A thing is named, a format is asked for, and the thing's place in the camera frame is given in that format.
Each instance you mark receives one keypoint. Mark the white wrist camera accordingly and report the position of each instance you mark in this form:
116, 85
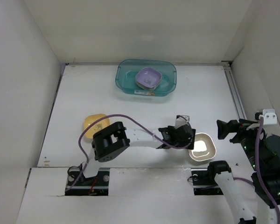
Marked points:
181, 120
269, 116

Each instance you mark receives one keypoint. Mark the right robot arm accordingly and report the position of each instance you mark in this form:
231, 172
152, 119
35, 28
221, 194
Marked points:
266, 182

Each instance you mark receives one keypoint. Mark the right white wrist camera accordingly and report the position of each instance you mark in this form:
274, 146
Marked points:
269, 116

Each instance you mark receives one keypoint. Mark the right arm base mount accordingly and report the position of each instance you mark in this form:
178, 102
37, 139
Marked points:
202, 184

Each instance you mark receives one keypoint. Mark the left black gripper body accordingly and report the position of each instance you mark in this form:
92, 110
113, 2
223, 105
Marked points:
183, 143

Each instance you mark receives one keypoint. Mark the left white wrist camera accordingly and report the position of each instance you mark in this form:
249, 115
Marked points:
181, 120

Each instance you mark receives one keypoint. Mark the teal plastic bin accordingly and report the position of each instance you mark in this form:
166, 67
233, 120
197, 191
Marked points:
127, 70

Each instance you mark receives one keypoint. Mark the beige plate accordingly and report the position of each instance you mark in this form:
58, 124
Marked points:
204, 148

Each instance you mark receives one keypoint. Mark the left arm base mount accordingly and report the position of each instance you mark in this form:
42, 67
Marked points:
92, 186

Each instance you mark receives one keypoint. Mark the dark purple plate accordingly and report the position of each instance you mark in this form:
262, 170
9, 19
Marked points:
148, 78

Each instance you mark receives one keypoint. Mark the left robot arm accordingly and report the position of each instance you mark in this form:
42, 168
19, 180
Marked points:
113, 140

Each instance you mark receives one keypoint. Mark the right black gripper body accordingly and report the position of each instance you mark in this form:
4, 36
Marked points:
247, 135

